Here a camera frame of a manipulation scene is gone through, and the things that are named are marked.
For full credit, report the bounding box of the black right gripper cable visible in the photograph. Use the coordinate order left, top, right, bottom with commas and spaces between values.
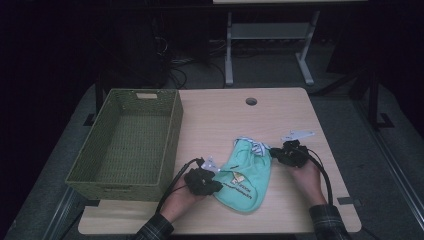
306, 148, 334, 206

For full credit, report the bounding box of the mint green baby garment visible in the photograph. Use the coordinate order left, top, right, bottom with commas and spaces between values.
213, 135, 273, 213

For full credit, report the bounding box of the person's right hand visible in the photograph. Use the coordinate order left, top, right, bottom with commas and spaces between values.
289, 159, 328, 208

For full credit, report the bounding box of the black metal stand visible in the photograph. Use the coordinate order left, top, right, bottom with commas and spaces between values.
83, 76, 105, 127
366, 69, 396, 131

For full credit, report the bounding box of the aluminium rail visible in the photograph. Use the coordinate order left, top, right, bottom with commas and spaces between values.
353, 99, 424, 231
43, 186, 88, 240

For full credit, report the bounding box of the white metal desk frame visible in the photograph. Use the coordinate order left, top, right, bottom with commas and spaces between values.
213, 0, 368, 87

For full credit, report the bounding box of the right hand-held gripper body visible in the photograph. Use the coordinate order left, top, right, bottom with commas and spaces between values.
280, 129, 316, 168

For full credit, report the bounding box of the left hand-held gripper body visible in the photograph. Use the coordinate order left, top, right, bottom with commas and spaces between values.
183, 156, 221, 197

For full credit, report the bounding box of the grey tape strip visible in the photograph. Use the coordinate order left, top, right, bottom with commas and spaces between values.
336, 197, 363, 206

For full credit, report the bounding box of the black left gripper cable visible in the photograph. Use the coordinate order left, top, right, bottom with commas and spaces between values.
155, 157, 205, 214

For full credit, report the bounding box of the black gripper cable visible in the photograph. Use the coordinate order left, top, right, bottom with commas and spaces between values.
155, 157, 205, 214
306, 148, 334, 206

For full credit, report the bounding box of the tangle of floor cables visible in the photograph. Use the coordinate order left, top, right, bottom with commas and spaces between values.
153, 36, 228, 89

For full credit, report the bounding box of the person's left hand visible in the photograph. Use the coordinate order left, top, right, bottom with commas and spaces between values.
159, 176, 206, 224

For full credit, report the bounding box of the green woven basket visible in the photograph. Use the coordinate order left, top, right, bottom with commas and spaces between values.
65, 88, 184, 203

